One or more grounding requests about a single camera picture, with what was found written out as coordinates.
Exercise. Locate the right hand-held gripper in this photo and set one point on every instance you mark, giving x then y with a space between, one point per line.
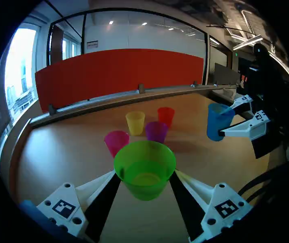
268 101

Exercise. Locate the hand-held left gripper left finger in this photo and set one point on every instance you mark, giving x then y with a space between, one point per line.
65 196

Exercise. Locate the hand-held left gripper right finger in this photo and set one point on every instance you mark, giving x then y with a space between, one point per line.
220 197

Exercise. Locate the blue plastic cup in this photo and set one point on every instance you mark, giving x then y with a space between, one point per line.
219 121

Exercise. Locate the green plastic cup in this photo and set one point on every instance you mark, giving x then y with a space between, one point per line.
144 162

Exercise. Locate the pink plastic cup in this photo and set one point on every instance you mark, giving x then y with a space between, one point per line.
116 141

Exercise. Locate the red plastic cup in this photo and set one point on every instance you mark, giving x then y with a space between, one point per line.
165 115

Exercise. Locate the purple plastic cup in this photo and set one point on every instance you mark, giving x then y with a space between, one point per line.
155 131

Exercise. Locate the yellow plastic cup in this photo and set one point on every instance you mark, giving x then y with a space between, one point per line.
135 122

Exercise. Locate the red desk screen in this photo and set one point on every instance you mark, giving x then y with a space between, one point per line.
121 73

